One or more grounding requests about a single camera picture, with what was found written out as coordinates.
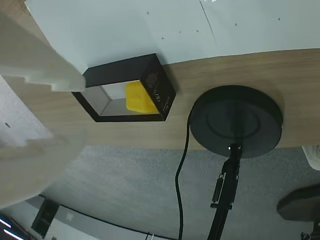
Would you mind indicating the small white paper sheet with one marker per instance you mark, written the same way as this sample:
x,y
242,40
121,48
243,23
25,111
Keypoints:
x,y
120,27

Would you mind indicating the small black printed box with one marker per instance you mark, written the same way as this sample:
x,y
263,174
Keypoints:
x,y
45,217

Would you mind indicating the black desk lamp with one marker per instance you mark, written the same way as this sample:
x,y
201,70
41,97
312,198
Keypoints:
x,y
235,120

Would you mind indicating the yellow cube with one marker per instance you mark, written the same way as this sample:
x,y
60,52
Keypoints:
x,y
137,98

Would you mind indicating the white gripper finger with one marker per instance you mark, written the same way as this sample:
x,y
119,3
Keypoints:
x,y
35,55
32,170

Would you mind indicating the dark brown open box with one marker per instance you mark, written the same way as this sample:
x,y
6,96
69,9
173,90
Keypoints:
x,y
160,85

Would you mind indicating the large white paper sheet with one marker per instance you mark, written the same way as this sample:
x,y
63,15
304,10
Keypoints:
x,y
262,25

